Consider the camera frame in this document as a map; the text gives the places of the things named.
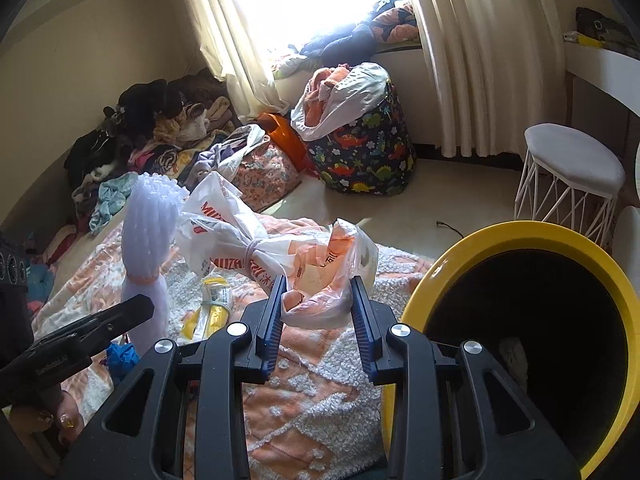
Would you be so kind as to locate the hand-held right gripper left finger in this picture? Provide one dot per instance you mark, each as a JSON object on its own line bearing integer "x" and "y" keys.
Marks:
{"x": 272, "y": 320}

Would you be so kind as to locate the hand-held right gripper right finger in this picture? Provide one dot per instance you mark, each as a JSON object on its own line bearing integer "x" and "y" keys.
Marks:
{"x": 362, "y": 330}

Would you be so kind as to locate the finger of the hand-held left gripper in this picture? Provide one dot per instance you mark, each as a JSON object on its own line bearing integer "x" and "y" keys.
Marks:
{"x": 125, "y": 315}

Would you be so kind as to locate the clear orange plastic bag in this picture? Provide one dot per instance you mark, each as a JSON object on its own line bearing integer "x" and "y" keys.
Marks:
{"x": 320, "y": 280}

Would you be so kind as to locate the white foam net sleeve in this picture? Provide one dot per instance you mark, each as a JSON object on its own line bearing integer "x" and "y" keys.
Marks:
{"x": 145, "y": 240}

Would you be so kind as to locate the white red-printed plastic bag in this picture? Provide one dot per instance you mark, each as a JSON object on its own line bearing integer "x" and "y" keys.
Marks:
{"x": 220, "y": 240}

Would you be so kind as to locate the yellow trash bin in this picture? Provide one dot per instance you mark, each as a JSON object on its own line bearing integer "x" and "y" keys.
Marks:
{"x": 500, "y": 240}

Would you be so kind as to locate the person's left hand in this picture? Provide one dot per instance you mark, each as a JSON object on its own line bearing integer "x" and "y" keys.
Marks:
{"x": 45, "y": 417}

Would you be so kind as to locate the blue crumpled wrapper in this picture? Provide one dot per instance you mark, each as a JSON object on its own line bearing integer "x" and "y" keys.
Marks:
{"x": 122, "y": 360}

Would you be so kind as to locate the yellow clear plastic packet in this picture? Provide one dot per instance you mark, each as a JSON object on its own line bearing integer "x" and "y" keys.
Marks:
{"x": 212, "y": 312}

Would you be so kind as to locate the colourful printed cloth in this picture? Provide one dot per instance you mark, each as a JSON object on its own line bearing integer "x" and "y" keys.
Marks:
{"x": 42, "y": 280}

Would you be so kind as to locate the orange white tufted blanket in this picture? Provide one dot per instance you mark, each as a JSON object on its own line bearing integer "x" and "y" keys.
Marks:
{"x": 310, "y": 410}

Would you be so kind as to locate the light blue cloth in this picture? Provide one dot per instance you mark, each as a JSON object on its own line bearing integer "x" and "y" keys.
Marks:
{"x": 112, "y": 197}

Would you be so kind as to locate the pink floral fabric bag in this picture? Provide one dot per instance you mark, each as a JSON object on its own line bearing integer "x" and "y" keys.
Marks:
{"x": 270, "y": 175}

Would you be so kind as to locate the dinosaur print laundry bag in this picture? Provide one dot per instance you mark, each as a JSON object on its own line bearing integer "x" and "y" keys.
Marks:
{"x": 365, "y": 160}

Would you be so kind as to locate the white lavender garment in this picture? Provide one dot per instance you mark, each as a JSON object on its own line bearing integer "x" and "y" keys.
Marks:
{"x": 225, "y": 155}

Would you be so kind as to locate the orange tote bag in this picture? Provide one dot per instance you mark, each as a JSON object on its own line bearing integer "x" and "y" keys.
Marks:
{"x": 287, "y": 137}

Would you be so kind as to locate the pile of mixed clothes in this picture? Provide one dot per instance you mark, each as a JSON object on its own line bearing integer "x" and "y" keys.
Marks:
{"x": 145, "y": 110}

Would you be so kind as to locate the orange cloth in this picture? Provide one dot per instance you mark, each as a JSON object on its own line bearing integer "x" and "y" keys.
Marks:
{"x": 320, "y": 105}

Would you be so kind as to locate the white plastic liner bag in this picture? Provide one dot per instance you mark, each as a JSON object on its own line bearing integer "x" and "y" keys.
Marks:
{"x": 360, "y": 85}

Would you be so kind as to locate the cream curtain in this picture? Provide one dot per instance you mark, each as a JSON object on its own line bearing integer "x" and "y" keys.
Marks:
{"x": 230, "y": 50}
{"x": 470, "y": 60}

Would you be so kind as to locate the white desk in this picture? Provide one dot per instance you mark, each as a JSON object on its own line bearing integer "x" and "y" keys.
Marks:
{"x": 600, "y": 70}

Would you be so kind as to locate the yellow flat item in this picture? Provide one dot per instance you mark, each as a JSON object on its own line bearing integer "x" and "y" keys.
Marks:
{"x": 585, "y": 39}

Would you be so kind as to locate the dark pouch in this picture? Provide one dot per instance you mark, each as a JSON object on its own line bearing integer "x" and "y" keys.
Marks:
{"x": 600, "y": 25}

